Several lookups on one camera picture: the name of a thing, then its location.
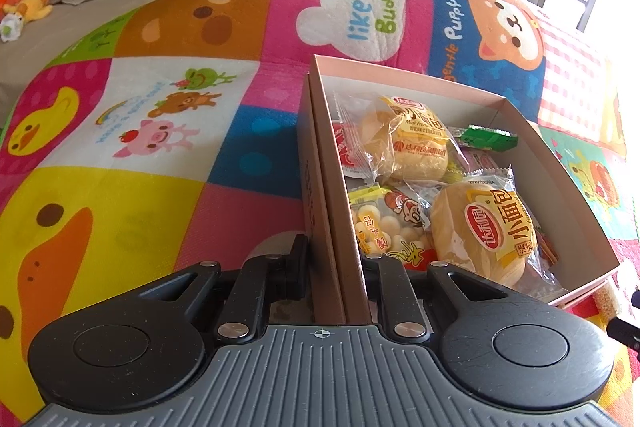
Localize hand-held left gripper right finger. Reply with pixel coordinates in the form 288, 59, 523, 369
361, 255, 507, 339

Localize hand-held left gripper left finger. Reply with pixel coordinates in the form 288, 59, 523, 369
136, 233, 311, 341

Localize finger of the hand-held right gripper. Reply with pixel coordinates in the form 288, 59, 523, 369
607, 317, 640, 346

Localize round biscuit snack packet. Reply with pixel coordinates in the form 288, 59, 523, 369
348, 186, 436, 273

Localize bread bun packet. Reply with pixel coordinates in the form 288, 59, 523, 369
332, 93, 463, 182
427, 164, 558, 303

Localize orange stick snack packet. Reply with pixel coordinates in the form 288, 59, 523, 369
536, 231, 557, 264

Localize red snack packet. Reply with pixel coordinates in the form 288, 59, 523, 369
331, 119, 371, 178

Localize pink snack packet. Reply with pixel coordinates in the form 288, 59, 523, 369
457, 149, 501, 180

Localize pink cardboard box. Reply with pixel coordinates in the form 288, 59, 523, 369
307, 54, 621, 325

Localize green snack packet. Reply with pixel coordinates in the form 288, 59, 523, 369
450, 125, 518, 151

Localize colourful cartoon printed blanket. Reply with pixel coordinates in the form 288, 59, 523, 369
0, 0, 640, 410

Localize small white plush toy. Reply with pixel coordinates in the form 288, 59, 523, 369
0, 13, 25, 42

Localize yellow plush toy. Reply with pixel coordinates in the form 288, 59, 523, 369
0, 0, 53, 24

